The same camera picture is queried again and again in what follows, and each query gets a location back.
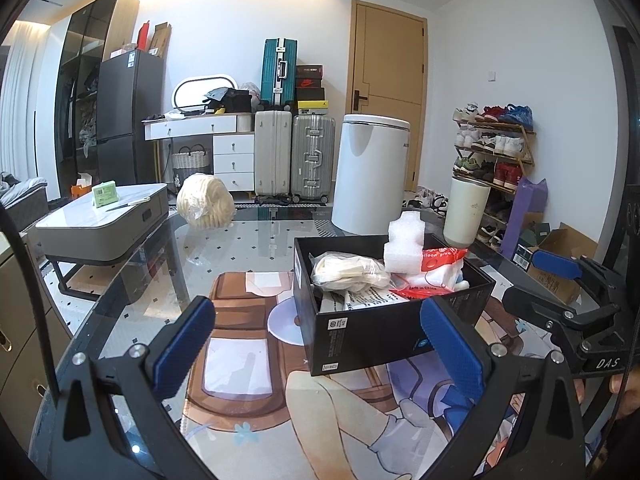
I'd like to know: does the grey striped floor mat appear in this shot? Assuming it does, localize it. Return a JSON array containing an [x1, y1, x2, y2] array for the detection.
[[232, 200, 334, 210]]

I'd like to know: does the cream yarn bundle in plastic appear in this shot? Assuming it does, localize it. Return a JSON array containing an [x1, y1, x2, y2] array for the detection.
[[176, 172, 235, 229]]

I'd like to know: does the wooden door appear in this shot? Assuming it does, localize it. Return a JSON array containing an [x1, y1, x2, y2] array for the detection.
[[345, 0, 429, 194]]

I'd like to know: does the white vanity desk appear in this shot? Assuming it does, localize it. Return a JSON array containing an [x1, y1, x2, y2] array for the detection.
[[141, 112, 239, 196]]

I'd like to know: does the green tissue box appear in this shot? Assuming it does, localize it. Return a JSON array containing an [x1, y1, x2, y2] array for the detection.
[[91, 181, 121, 209]]

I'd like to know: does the red and white bag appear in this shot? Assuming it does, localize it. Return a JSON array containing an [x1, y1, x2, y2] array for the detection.
[[390, 246, 467, 302]]

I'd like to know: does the flat cardboard box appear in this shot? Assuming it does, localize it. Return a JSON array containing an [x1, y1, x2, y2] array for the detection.
[[150, 22, 173, 59]]

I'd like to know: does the silver suitcase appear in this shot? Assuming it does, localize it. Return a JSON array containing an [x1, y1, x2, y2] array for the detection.
[[290, 114, 337, 205]]

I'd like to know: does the white suitcase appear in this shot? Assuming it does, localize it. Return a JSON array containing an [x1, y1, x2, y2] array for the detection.
[[253, 110, 293, 199]]

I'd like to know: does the white drawer chest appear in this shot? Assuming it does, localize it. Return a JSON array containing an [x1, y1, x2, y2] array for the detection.
[[213, 132, 256, 191]]

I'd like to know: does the black cardboard box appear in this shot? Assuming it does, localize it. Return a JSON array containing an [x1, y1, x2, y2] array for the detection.
[[292, 232, 497, 377]]

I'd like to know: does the printed table mat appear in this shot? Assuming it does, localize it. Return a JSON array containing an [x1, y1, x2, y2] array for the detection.
[[170, 270, 606, 480]]

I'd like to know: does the black framed window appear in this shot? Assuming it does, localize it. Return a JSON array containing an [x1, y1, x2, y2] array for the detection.
[[612, 25, 640, 261]]

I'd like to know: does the beige drawer cabinet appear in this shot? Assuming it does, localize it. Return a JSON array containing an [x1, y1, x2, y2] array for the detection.
[[0, 240, 74, 441]]

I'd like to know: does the person's right hand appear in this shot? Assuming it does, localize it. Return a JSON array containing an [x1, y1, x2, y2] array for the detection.
[[609, 364, 640, 423]]

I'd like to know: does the white round bin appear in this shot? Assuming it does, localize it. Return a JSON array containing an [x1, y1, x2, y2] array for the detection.
[[331, 114, 411, 236]]

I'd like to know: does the orange box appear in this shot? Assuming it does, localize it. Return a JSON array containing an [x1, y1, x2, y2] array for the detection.
[[70, 172, 94, 199]]

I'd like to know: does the wooden shoe rack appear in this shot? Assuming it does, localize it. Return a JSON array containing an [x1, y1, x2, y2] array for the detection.
[[452, 104, 536, 251]]

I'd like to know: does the woven basket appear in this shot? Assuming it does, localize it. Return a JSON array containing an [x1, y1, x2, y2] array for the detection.
[[171, 144, 212, 181]]

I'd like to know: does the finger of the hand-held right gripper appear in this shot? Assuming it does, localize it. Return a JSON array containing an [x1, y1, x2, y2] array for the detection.
[[531, 248, 629, 294], [501, 284, 627, 357]]

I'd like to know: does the grey bed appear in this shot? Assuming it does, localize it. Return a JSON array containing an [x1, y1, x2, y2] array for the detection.
[[0, 172, 49, 234]]

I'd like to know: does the black bag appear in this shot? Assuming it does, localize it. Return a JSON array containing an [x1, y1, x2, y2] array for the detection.
[[204, 87, 252, 115]]

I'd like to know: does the purple bag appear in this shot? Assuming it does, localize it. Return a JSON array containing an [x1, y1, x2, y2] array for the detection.
[[500, 177, 549, 261]]

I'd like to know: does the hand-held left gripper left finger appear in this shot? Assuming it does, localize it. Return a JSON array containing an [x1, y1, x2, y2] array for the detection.
[[50, 295, 217, 480]]

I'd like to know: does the black fridge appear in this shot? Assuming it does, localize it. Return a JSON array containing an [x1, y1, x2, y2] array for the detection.
[[97, 51, 166, 189]]

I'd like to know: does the white curtain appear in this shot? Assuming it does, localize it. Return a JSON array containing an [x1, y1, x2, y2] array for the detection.
[[0, 20, 51, 181]]

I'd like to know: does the white foam piece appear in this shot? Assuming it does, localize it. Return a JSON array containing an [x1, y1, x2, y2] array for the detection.
[[384, 211, 426, 274]]

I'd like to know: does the teal suitcase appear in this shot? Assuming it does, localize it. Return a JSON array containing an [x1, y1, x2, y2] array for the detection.
[[260, 38, 300, 111]]

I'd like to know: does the white tumbler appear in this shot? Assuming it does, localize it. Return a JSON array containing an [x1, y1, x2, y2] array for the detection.
[[443, 176, 491, 249]]

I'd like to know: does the dark glass wardrobe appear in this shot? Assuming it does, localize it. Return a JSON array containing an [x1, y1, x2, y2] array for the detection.
[[54, 0, 141, 201]]

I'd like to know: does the open cardboard box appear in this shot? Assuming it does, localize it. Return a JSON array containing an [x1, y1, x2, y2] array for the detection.
[[525, 222, 599, 306]]

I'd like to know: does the dark green box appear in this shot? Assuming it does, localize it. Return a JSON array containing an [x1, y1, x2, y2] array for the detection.
[[515, 225, 549, 269]]

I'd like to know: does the oval mirror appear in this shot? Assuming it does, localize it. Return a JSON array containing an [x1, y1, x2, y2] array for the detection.
[[172, 75, 239, 114]]

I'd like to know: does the clear bag of pale cord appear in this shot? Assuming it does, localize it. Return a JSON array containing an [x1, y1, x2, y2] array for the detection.
[[310, 251, 392, 294]]

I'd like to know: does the white patterned bag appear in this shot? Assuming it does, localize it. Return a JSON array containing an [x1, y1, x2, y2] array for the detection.
[[237, 81, 264, 107]]

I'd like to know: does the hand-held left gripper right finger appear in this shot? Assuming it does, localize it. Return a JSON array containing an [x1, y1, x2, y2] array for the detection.
[[420, 296, 588, 480]]

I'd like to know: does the grey coffee table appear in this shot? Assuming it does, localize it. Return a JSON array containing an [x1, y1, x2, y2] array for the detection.
[[27, 182, 171, 301]]

